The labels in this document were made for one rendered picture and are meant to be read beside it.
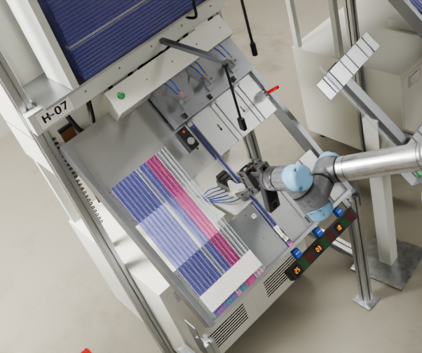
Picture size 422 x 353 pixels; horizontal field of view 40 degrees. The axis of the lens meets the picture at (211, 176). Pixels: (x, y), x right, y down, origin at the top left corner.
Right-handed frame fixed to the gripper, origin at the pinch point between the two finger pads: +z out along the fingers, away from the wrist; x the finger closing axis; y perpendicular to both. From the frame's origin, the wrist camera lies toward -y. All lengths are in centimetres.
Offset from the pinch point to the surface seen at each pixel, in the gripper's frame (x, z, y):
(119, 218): 38.3, 3.8, 16.2
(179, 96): 0.4, 2.0, 35.1
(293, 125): -29.7, 1.7, 3.3
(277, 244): 3.3, -5.0, -22.1
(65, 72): 27, -2, 60
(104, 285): 37, 128, -36
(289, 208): -8.4, -3.5, -16.3
